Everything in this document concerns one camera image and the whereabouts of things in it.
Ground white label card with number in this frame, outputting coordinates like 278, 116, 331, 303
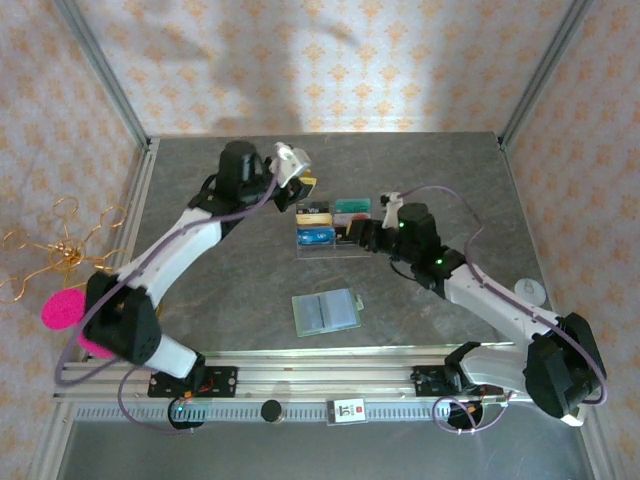
325, 398, 369, 426

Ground aluminium mounting rail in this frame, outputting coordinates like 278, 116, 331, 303
53, 349, 551, 402

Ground aluminium frame post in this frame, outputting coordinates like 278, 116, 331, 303
53, 0, 154, 151
498, 0, 597, 151

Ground teal credit card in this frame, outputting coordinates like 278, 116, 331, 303
333, 197, 373, 215

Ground green card holder wallet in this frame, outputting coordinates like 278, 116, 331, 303
291, 288, 363, 340

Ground grey slotted cable duct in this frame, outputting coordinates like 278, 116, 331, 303
73, 402, 506, 425

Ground pink sponge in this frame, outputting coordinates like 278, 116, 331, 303
77, 332, 117, 360

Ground pink fuzzy balls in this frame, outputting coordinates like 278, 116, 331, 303
40, 288, 87, 331

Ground gold wire stand black base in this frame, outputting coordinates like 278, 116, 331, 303
0, 196, 134, 306

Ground blue credit card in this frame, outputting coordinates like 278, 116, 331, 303
296, 225, 337, 247

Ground clear acrylic card stand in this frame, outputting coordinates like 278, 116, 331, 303
294, 198, 374, 260

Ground aluminium table side rail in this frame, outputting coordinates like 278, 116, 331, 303
29, 138, 161, 480
498, 137, 619, 480

